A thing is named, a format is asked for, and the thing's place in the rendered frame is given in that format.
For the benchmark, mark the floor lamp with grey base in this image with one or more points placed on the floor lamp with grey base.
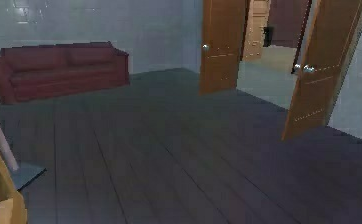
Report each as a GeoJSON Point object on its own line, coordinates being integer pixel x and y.
{"type": "Point", "coordinates": [9, 156]}

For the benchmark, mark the dark red sofa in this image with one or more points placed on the dark red sofa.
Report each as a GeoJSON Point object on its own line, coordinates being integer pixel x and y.
{"type": "Point", "coordinates": [62, 75]}

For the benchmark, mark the light wooden room door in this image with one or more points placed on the light wooden room door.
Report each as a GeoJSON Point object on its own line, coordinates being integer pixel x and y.
{"type": "Point", "coordinates": [257, 30]}

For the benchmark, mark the brown wooden room door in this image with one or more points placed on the brown wooden room door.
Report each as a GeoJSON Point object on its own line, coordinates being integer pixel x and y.
{"type": "Point", "coordinates": [322, 73]}
{"type": "Point", "coordinates": [220, 46]}

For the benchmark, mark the silver round door knob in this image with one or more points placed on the silver round door knob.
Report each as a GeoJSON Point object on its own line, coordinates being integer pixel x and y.
{"type": "Point", "coordinates": [297, 67]}
{"type": "Point", "coordinates": [205, 47]}
{"type": "Point", "coordinates": [309, 69]}

